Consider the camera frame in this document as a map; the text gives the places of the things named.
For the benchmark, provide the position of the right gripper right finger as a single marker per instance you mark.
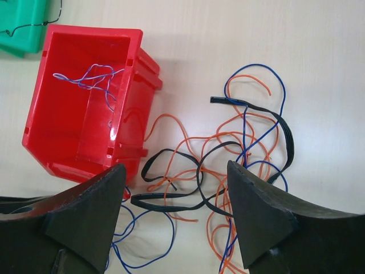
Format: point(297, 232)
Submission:
point(281, 233)

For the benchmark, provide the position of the red bin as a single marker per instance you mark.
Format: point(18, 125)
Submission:
point(91, 101)

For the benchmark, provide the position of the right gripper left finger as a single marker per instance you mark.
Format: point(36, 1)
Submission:
point(70, 232)

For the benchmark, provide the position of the green bin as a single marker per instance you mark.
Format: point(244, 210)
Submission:
point(23, 24)

